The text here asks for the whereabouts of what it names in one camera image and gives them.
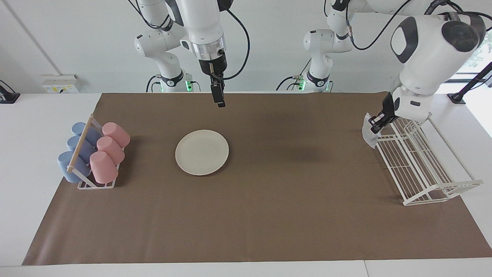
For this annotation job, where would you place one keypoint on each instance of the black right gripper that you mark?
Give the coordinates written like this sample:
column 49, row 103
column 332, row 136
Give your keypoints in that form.
column 213, row 67

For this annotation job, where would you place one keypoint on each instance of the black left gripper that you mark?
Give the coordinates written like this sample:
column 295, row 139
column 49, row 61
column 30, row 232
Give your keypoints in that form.
column 390, row 107

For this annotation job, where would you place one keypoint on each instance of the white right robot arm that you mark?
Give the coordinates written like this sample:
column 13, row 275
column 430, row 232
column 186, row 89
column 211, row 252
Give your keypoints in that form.
column 203, row 27

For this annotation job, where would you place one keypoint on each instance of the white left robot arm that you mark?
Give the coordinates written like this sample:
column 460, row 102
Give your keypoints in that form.
column 430, row 57

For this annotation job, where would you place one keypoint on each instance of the cream round plate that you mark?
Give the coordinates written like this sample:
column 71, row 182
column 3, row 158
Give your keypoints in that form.
column 201, row 152

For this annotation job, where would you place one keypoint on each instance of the pink plastic cup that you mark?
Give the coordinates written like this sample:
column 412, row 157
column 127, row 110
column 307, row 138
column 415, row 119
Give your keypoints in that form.
column 103, row 167
column 116, row 134
column 110, row 149

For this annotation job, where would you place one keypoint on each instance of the window with greenery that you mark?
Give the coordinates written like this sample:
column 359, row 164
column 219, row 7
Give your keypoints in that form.
column 480, row 54

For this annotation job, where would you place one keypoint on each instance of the brown table mat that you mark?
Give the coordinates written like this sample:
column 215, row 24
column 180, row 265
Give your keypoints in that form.
column 269, row 211

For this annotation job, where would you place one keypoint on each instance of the blue plastic cup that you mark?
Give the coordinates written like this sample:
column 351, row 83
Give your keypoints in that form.
column 78, row 128
column 65, row 163
column 87, row 150

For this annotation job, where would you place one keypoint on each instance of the cup rack with wooden bar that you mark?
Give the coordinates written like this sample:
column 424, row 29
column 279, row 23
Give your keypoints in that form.
column 80, row 143

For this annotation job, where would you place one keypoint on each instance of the black table clamp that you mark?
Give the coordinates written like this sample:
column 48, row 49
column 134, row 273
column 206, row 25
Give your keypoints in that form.
column 7, row 96

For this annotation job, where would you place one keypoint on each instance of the white wall outlet box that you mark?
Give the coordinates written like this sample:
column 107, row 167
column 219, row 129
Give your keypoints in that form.
column 59, row 82

